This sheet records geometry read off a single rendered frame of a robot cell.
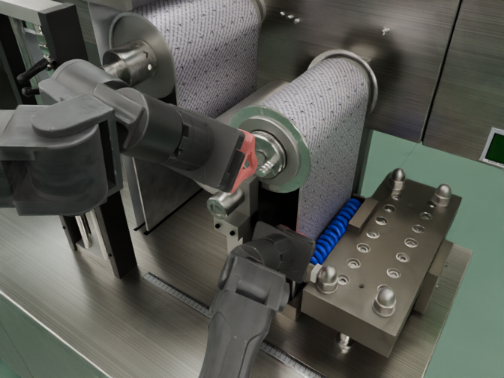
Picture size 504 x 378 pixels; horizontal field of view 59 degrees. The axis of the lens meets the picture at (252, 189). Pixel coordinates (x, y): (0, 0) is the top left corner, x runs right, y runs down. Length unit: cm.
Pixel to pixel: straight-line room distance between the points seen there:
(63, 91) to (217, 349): 29
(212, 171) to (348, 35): 54
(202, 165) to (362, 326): 41
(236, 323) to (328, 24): 62
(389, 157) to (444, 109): 210
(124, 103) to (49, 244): 75
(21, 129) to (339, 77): 54
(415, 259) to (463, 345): 127
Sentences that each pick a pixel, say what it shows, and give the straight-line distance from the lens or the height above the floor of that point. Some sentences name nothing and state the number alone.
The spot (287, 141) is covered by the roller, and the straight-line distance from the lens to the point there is 64.
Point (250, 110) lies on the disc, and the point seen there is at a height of 131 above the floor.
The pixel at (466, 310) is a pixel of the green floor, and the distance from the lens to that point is 222.
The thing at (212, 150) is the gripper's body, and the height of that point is 137.
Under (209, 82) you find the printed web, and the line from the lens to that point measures 81.
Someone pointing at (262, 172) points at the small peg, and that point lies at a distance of 63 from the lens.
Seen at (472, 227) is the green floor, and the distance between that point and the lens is 263.
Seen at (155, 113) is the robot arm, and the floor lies 144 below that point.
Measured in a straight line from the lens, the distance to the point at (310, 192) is 72.
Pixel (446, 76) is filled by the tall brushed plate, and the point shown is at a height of 129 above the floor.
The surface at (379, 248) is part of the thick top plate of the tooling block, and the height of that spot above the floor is 103.
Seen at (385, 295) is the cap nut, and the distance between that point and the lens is 74.
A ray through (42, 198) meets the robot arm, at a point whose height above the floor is 141.
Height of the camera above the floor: 163
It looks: 39 degrees down
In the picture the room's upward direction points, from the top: straight up
